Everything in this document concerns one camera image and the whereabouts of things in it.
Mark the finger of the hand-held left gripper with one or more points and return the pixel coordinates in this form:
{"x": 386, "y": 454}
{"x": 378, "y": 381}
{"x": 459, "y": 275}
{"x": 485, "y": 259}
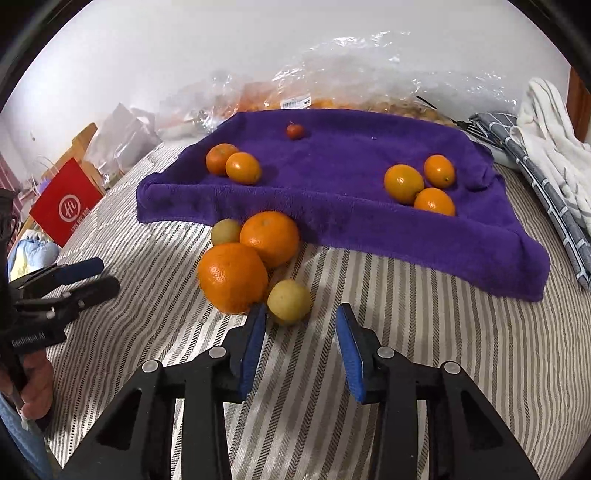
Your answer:
{"x": 78, "y": 269}
{"x": 90, "y": 290}

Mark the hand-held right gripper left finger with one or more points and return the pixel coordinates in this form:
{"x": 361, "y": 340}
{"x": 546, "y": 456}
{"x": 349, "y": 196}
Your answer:
{"x": 254, "y": 350}

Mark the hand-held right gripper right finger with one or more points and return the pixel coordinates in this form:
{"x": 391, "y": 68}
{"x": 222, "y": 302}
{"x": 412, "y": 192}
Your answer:
{"x": 352, "y": 355}

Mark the yellow-green round fruit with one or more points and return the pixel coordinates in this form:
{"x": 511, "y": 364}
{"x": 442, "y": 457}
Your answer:
{"x": 225, "y": 230}
{"x": 289, "y": 301}

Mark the large orange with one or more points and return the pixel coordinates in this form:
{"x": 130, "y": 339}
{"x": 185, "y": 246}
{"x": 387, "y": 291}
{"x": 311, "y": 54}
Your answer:
{"x": 233, "y": 277}
{"x": 270, "y": 238}

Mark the purple towel-covered tray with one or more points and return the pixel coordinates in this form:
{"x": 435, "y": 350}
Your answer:
{"x": 332, "y": 184}

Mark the smooth oval orange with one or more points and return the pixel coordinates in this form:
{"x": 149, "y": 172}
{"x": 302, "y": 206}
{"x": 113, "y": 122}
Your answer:
{"x": 435, "y": 202}
{"x": 404, "y": 183}
{"x": 439, "y": 170}

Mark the mandarin orange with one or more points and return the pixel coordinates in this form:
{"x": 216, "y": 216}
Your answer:
{"x": 220, "y": 158}
{"x": 244, "y": 168}

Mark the small red fruit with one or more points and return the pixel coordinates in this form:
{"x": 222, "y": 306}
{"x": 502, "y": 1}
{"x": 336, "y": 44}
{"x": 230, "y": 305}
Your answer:
{"x": 294, "y": 131}

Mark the person's left hand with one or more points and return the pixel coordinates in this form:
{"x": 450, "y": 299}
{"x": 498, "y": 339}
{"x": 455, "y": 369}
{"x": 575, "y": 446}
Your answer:
{"x": 39, "y": 383}

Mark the pastel colourful blanket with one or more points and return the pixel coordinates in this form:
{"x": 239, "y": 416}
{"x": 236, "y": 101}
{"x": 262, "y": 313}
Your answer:
{"x": 32, "y": 251}

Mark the grey striped bed sheet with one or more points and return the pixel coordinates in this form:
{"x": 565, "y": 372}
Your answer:
{"x": 415, "y": 346}

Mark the red paper bag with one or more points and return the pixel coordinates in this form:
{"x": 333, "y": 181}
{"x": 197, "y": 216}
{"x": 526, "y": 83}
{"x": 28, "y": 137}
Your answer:
{"x": 64, "y": 203}

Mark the white plastic bag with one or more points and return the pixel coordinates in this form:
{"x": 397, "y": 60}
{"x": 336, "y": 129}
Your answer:
{"x": 124, "y": 134}

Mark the crumpled clear plastic bag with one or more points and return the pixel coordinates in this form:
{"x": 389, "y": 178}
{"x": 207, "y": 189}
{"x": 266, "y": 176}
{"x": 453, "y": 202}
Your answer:
{"x": 203, "y": 106}

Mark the white price label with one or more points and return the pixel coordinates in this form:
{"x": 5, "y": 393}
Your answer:
{"x": 296, "y": 102}

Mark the grey checkered cloth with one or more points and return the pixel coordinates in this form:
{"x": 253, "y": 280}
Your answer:
{"x": 531, "y": 154}

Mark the clear plastic bag of oranges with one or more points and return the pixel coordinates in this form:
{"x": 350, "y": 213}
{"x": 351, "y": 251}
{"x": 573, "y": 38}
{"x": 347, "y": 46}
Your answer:
{"x": 369, "y": 74}

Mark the white striped towel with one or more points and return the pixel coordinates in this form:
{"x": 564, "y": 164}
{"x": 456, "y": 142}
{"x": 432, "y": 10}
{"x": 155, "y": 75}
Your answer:
{"x": 554, "y": 134}

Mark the brown wooden door frame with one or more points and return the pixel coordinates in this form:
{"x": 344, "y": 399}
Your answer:
{"x": 580, "y": 101}

